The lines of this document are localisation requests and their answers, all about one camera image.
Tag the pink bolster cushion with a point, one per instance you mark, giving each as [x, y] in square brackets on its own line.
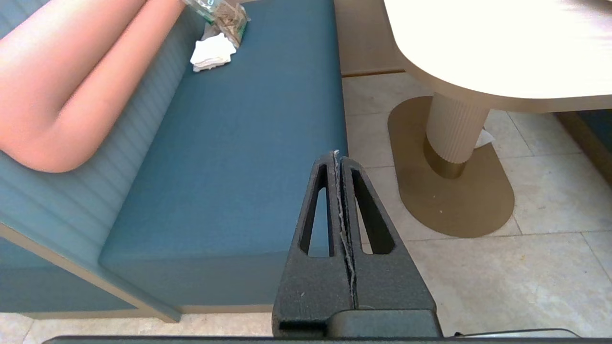
[57, 91]

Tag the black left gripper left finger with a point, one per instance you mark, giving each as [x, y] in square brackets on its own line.
[311, 291]

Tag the blue ribbed bench sofa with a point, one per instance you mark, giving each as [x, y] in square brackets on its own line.
[239, 153]

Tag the white paper napkins stack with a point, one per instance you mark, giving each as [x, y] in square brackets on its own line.
[213, 52]

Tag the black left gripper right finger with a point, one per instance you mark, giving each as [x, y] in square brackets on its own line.
[392, 286]

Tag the crinkled snack bag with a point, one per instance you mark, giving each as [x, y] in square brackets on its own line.
[227, 19]

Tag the white robot base panel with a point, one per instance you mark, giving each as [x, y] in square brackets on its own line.
[516, 333]

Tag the white paper scrap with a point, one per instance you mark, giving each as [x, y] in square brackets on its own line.
[485, 138]

